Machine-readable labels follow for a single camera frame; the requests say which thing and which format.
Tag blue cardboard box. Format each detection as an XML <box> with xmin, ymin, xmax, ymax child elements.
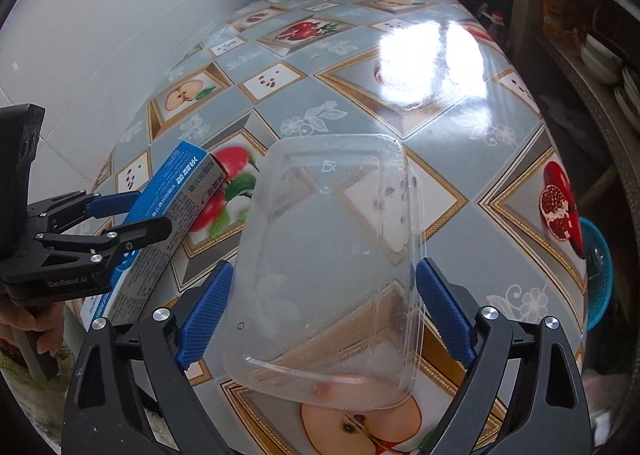
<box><xmin>80</xmin><ymin>140</ymin><xmax>231</xmax><ymax>331</ymax></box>

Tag person's left hand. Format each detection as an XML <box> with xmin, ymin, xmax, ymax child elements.
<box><xmin>0</xmin><ymin>305</ymin><xmax>66</xmax><ymax>361</ymax></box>

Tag clear plastic container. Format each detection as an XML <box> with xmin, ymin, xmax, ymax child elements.
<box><xmin>220</xmin><ymin>132</ymin><xmax>428</xmax><ymax>411</ymax></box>

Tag fruit print tablecloth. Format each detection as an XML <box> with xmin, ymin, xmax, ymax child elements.
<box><xmin>70</xmin><ymin>0</ymin><xmax>591</xmax><ymax>455</ymax></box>

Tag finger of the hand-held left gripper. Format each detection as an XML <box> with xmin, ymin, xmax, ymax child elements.
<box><xmin>35</xmin><ymin>216</ymin><xmax>173</xmax><ymax>271</ymax></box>
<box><xmin>27</xmin><ymin>189</ymin><xmax>143</xmax><ymax>236</ymax></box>

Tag cooking oil bottle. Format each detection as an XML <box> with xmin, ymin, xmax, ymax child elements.
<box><xmin>487</xmin><ymin>10</ymin><xmax>507</xmax><ymax>43</ymax></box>

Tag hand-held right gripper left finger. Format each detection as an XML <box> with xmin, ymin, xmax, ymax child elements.
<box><xmin>61</xmin><ymin>261</ymin><xmax>236</xmax><ymax>455</ymax></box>

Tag orange packets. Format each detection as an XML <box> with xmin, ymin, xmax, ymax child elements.
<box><xmin>542</xmin><ymin>0</ymin><xmax>581</xmax><ymax>38</ymax></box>

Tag stack of plates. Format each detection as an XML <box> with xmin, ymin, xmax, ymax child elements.
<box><xmin>612</xmin><ymin>65</ymin><xmax>640</xmax><ymax>131</ymax></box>

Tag blue plastic basket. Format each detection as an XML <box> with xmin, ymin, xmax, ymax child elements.
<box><xmin>577</xmin><ymin>218</ymin><xmax>613</xmax><ymax>331</ymax></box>

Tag stack of white bowls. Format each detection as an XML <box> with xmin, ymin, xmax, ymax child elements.
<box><xmin>580</xmin><ymin>32</ymin><xmax>623</xmax><ymax>86</ymax></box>

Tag green fluffy towel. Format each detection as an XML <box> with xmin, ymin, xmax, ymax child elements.
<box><xmin>0</xmin><ymin>350</ymin><xmax>76</xmax><ymax>396</ymax></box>

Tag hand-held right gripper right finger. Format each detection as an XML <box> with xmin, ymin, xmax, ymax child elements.
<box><xmin>416</xmin><ymin>257</ymin><xmax>593</xmax><ymax>455</ymax></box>

